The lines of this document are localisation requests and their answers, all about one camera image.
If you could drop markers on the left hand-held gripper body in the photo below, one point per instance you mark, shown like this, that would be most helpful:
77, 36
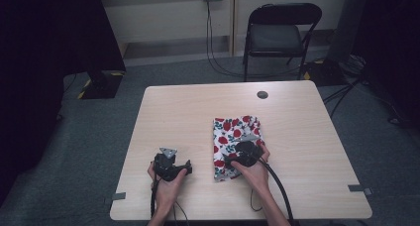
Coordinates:
165, 168

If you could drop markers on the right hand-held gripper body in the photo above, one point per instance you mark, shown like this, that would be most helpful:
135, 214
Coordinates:
247, 153

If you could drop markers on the white shirt with red flowers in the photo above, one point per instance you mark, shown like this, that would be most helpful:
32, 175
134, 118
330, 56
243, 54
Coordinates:
229, 135

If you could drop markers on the person's left hand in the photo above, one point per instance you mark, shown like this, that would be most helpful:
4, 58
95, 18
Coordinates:
166, 193

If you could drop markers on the person's right hand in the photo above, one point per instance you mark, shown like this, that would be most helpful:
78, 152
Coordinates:
254, 178

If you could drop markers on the grey tape strip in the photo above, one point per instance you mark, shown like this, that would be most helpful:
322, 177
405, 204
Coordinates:
358, 188
119, 196

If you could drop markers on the grey round table grommet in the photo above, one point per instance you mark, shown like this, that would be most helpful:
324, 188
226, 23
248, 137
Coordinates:
262, 94

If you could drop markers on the black stand base yellow tape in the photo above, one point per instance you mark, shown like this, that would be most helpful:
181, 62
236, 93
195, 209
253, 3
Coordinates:
102, 85

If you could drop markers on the black floor box yellow tape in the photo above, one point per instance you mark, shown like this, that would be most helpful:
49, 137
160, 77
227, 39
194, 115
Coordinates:
325, 72

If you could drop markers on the black folding chair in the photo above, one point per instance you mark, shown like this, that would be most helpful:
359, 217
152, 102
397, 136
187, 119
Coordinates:
275, 37

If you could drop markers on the large black curtain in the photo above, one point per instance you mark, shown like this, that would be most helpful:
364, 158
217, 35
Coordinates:
39, 70

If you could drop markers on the grey drape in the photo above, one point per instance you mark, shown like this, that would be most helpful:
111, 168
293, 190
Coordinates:
345, 24

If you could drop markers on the black curtain beside grey drape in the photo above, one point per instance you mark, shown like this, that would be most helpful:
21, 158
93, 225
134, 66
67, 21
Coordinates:
393, 47

